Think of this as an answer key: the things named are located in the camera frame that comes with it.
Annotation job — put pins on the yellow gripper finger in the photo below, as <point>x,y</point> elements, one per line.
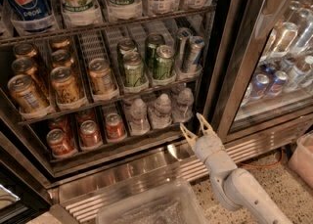
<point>189,136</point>
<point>206,128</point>

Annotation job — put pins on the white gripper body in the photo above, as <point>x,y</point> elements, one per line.
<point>206,144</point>

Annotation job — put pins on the clear water bottle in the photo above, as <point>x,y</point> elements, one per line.
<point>183,108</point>
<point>138,120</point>
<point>160,112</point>

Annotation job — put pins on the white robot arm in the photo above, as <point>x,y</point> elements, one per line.
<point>234,187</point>

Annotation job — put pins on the glass fridge door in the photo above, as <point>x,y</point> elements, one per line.
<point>263,36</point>

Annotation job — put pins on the clear plastic bin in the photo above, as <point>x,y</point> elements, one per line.
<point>171,203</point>

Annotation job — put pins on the blue pepsi can left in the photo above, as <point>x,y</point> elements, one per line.
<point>259,84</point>

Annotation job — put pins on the blue pepsi can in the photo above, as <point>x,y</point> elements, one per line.
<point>259,84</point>
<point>278,81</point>

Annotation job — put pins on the red can front right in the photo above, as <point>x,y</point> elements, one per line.
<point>114,127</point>

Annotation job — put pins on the red can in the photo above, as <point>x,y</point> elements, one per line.
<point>85,115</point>
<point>60,122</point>
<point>59,142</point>
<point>89,133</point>
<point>114,127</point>

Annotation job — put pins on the green can front right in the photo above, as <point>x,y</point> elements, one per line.
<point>163,63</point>

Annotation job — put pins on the green can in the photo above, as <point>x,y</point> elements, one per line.
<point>133,69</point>
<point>163,63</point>
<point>152,42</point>
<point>124,46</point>

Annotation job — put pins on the green can front left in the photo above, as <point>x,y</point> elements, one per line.
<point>133,69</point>

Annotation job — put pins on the silver slim can right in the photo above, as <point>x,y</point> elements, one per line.
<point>193,54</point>

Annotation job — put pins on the silver slim can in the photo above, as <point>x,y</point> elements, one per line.
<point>193,54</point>
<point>183,34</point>

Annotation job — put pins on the blue pepsi can right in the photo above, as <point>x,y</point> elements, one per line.
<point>278,81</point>

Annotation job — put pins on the silver slim can left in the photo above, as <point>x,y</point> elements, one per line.
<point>183,34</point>

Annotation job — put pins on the red can front middle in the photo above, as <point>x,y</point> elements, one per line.
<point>89,133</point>

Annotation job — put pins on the green can back right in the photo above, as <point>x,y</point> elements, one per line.
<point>152,42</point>

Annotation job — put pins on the red can back middle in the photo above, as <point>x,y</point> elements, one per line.
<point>85,115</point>

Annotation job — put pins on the gold can third row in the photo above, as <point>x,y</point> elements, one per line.
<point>100,74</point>

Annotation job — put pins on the green can back left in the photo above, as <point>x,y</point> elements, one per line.
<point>124,46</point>

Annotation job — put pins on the red can back left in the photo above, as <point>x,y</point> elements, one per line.
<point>60,122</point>

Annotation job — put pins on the red can front left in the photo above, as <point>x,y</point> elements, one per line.
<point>59,142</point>

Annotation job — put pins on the gold can front second row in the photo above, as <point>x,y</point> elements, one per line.
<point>65,83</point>

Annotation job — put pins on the gold can second row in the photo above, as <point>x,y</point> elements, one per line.
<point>65,83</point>
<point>63,58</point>
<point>60,43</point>

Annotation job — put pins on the gold can middle second row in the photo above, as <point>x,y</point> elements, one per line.
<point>63,58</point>

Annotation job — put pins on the gold can back second row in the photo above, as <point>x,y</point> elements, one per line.
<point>60,43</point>

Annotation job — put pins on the gold can front left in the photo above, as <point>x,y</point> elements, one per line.
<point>27,94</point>

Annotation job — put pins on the gold can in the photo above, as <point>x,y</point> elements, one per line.
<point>27,94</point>
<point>28,66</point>
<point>27,50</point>

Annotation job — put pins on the gold can middle left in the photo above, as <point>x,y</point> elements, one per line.
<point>28,66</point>

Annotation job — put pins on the gold can back left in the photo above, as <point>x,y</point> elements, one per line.
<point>27,50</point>

